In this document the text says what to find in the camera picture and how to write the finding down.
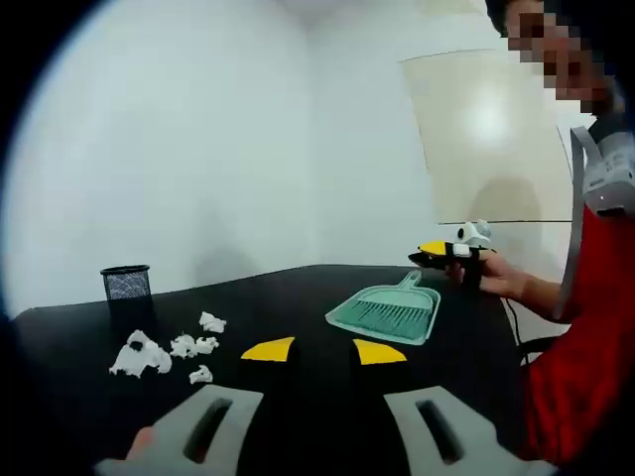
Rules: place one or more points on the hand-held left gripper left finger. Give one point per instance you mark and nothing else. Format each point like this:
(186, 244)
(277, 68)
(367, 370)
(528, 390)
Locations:
(218, 421)

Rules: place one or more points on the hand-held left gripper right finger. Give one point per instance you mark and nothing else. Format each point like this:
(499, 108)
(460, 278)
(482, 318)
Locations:
(446, 426)

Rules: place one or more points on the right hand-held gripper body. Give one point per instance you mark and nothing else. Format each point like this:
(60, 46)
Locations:
(473, 235)

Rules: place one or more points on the small white paper trash piece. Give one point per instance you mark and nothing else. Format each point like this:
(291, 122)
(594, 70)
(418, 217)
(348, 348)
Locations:
(201, 375)

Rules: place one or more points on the teal plastic dustpan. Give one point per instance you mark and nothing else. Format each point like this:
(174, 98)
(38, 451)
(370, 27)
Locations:
(347, 317)

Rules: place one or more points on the large white paper trash piece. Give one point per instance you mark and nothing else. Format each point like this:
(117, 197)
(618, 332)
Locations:
(126, 364)

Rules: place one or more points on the black mesh pen holder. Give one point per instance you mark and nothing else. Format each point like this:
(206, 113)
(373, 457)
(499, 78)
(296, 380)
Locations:
(127, 292)

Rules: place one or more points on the black tabletop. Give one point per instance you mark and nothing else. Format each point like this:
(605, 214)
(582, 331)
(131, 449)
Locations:
(297, 307)

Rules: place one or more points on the person's right hand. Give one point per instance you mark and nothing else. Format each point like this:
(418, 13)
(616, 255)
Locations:
(503, 282)

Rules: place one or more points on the person's left hand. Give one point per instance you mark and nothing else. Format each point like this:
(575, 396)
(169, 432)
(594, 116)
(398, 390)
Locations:
(140, 441)

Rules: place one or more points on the black chair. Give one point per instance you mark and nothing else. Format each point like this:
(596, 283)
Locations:
(533, 347)

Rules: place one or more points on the person in red shirt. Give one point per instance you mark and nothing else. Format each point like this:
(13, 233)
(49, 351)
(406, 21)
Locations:
(595, 322)

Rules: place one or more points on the grey chest device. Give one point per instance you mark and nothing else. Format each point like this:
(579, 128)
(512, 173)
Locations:
(610, 173)

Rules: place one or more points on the person's head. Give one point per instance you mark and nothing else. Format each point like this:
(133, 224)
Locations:
(498, 17)

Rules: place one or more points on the beige wall board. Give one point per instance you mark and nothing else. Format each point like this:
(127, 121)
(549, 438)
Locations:
(471, 163)

